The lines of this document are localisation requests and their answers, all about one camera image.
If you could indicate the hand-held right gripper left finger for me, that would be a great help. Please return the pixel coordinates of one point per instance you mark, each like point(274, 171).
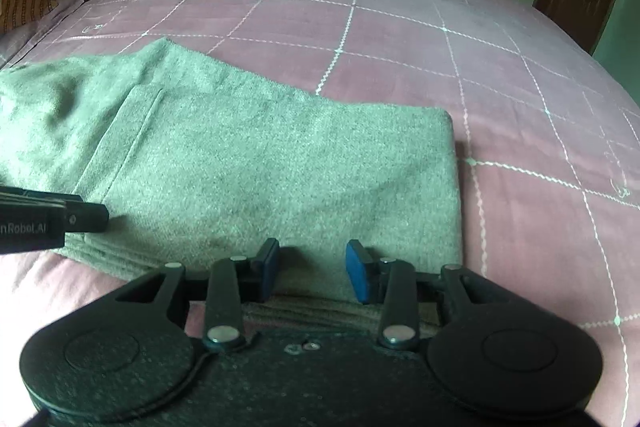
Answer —
point(265, 269)

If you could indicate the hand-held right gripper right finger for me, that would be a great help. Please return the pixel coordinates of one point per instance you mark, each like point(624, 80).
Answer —
point(361, 272)

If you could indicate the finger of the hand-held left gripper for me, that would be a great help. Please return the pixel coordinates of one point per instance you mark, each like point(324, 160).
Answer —
point(87, 217)

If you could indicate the grey pants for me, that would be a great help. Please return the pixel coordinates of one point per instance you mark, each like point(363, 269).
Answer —
point(240, 157)

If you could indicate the bed with pink checked sheet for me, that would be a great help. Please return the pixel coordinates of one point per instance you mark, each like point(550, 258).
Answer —
point(400, 57)

